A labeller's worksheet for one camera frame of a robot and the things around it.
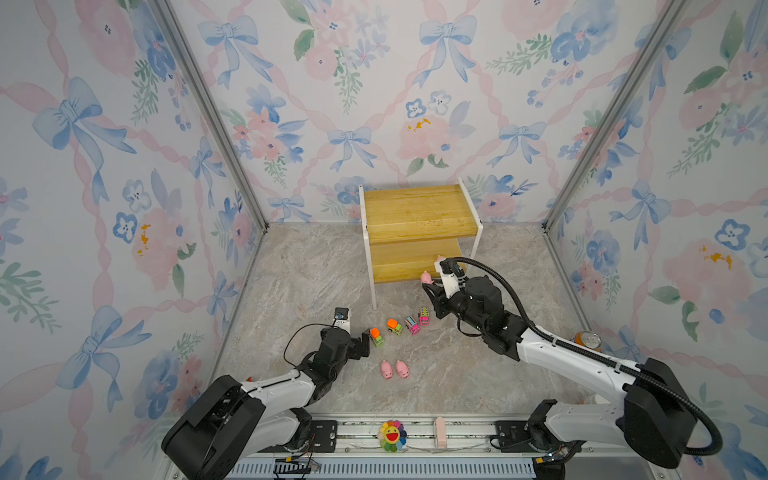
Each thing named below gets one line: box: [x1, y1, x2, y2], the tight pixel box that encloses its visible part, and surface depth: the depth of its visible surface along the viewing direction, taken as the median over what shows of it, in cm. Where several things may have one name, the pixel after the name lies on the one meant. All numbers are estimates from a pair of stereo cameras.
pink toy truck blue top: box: [404, 316, 421, 335], surface depth 93 cm
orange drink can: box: [574, 330, 602, 352], surface depth 80 cm
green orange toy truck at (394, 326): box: [386, 318, 403, 336], surface depth 92 cm
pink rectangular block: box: [435, 416, 447, 449], surface depth 75 cm
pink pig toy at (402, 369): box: [396, 360, 410, 379], surface depth 85 cm
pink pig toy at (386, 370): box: [380, 360, 394, 380], surface depth 85 cm
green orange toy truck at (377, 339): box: [370, 327, 384, 347], surface depth 90 cm
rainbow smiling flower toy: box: [378, 420, 407, 453], surface depth 75 cm
